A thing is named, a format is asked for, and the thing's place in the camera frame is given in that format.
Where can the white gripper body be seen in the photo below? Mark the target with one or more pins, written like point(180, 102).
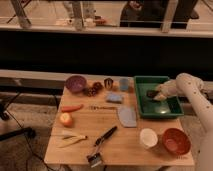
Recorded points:
point(166, 90)

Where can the dark eraser block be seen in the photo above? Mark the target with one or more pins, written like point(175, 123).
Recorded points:
point(151, 93)

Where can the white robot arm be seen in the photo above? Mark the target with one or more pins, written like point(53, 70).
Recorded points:
point(191, 87)

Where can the green plastic tray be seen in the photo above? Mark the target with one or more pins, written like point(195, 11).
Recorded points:
point(150, 109)

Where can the light blue cup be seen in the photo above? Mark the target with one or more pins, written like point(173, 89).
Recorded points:
point(124, 84)

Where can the grey blue cloth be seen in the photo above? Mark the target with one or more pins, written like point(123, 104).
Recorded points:
point(127, 116)

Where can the white cup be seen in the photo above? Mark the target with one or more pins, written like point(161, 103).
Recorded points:
point(148, 138)

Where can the red bowl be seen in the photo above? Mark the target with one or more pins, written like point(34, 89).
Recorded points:
point(176, 141)

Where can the blue sponge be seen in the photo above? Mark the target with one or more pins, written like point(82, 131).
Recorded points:
point(114, 98)

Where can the wooden table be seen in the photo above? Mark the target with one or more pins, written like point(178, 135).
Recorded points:
point(122, 148)

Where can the dark red grapes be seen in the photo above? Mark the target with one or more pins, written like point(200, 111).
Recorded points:
point(93, 90)

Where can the thin metal skewer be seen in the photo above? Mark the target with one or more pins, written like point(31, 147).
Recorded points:
point(102, 108)

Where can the purple bowl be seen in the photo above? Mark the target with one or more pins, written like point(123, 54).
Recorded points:
point(76, 83)

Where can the red yellow apple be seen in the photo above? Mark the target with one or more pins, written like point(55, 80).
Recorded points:
point(66, 119)

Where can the black stand with cable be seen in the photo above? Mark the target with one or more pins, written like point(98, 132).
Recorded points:
point(11, 127)

